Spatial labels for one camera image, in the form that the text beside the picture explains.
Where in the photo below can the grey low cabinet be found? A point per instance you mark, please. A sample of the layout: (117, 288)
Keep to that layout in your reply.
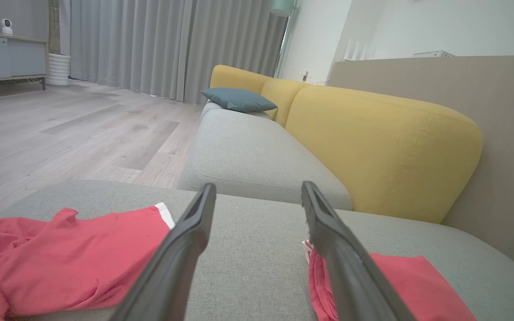
(7, 58)

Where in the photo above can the white basket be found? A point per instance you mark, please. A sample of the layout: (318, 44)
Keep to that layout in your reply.
(433, 54)

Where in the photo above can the grey sofa seat cushion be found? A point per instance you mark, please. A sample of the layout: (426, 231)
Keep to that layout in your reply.
(210, 108)
(248, 156)

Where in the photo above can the yellow sofa back cushion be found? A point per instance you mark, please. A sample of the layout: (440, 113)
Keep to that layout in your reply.
(234, 78)
(283, 96)
(382, 147)

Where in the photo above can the white security camera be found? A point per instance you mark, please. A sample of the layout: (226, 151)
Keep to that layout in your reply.
(7, 26)

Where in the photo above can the floor lamp teal shade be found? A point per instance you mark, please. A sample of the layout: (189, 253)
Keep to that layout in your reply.
(281, 6)

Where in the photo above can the beige wooden wall panel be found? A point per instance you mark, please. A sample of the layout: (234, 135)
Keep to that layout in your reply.
(484, 89)

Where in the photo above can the grey pleated curtain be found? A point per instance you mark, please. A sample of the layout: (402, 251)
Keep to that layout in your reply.
(150, 44)

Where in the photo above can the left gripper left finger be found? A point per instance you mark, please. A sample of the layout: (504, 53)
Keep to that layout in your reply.
(172, 272)

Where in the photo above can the blue throw pillow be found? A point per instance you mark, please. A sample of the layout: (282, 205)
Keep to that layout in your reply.
(239, 99)

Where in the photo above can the wide grey sofa chaise seat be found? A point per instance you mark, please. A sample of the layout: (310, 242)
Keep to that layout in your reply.
(257, 258)

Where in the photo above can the red basketball jersey number 23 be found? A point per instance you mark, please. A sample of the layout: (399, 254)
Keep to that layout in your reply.
(417, 285)

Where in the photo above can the white ribbed floor vase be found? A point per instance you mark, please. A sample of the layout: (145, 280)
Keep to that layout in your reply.
(58, 69)

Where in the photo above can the red shorts white trim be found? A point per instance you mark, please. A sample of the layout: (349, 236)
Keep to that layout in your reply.
(60, 258)

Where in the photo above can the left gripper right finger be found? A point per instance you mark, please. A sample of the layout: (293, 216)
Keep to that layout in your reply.
(350, 276)

